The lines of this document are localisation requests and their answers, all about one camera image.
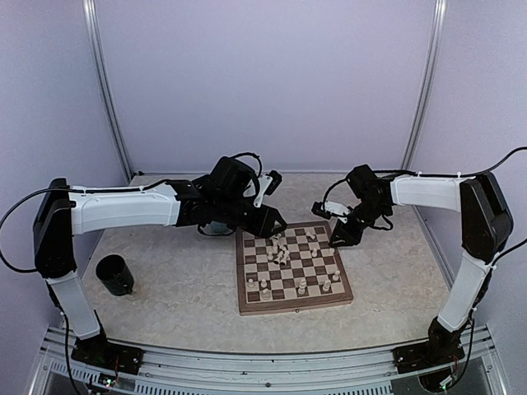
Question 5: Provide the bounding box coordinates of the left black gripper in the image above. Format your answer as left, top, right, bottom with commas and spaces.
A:
215, 195, 288, 239

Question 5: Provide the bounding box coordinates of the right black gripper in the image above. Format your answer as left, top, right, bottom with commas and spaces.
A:
329, 199, 389, 248

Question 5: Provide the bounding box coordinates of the wooden chess board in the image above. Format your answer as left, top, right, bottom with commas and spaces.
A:
236, 221, 353, 315

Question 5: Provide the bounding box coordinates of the white chess king piece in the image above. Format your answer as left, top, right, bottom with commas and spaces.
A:
296, 278, 307, 297

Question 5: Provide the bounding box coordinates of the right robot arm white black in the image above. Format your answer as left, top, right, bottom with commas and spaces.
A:
313, 165, 514, 365

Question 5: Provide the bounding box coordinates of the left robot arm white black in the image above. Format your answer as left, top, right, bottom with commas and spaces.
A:
33, 156, 287, 366

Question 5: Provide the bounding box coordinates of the white chess piece pile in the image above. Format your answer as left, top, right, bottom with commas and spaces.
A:
267, 233, 290, 267

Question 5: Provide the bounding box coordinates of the light blue mug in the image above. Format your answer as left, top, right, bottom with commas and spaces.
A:
208, 221, 229, 234

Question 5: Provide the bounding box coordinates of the black ribbed cup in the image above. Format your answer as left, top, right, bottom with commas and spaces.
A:
96, 254, 134, 296

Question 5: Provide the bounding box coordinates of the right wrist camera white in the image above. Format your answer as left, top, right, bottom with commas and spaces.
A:
311, 201, 351, 219

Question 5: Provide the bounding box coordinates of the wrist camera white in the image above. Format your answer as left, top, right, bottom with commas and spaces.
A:
253, 170, 282, 207
311, 201, 351, 219

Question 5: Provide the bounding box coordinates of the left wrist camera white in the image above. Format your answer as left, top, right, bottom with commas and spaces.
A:
253, 170, 282, 207

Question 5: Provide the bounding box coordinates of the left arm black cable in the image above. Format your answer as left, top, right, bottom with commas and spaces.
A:
0, 151, 264, 273

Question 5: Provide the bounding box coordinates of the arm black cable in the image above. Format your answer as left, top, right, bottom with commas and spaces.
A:
0, 151, 264, 273
323, 146, 527, 268

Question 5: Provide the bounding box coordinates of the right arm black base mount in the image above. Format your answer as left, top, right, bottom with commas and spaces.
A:
392, 342, 465, 374

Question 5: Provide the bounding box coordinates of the aluminium front rail frame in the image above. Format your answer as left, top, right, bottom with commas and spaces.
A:
23, 326, 511, 394

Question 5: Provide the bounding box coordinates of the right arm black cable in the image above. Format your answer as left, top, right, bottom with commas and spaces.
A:
323, 146, 527, 268

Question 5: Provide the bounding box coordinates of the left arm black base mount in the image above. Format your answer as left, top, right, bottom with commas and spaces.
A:
72, 339, 143, 375

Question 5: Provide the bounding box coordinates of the right aluminium corner post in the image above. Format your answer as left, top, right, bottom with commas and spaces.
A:
400, 0, 448, 170

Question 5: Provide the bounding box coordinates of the aluminium corner post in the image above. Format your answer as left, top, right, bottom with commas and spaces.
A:
400, 0, 448, 170
82, 0, 133, 182

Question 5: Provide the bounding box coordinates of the left aluminium corner post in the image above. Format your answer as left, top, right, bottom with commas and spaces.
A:
82, 0, 133, 182

